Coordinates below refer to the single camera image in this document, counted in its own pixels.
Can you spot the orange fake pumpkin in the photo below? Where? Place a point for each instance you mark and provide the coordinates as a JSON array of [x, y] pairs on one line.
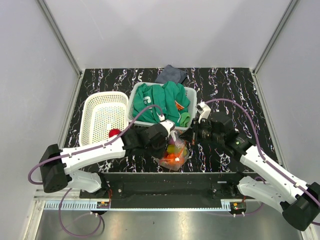
[[170, 161]]

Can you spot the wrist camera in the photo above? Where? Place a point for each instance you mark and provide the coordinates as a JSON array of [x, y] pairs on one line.
[[169, 127], [204, 110]]

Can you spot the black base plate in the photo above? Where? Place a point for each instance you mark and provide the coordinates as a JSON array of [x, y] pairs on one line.
[[170, 191]]

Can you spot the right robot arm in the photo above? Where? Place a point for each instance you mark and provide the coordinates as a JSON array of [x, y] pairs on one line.
[[297, 200]]

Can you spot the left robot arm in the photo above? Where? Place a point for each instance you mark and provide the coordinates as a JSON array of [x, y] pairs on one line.
[[61, 168]]

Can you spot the green garment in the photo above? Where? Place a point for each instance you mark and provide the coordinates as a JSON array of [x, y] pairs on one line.
[[171, 99]]

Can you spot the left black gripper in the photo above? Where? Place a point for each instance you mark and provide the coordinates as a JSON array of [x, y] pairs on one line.
[[162, 152]]

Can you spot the white basket with clothes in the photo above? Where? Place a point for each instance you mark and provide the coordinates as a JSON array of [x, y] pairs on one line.
[[191, 95]]

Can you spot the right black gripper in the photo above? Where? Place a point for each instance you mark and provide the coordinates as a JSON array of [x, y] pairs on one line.
[[188, 135]]

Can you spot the yellow fake fruit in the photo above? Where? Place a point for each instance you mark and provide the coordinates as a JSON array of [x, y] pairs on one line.
[[175, 151]]

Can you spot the red fake round fruit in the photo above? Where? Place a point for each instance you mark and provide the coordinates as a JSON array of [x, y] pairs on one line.
[[113, 132]]

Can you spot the light green cloth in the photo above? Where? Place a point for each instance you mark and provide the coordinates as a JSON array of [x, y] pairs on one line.
[[185, 118]]

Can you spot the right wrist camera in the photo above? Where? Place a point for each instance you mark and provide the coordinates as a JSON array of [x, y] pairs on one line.
[[204, 110]]

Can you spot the grey folded cloth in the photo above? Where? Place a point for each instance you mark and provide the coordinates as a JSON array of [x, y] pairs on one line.
[[171, 74]]

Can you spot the clear zip top bag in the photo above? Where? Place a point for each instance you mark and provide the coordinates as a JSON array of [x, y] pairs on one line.
[[179, 142]]

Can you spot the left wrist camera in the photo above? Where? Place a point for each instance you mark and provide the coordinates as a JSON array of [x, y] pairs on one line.
[[169, 127]]

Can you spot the white perforated basket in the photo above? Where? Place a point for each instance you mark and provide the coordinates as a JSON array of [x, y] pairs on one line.
[[102, 112]]

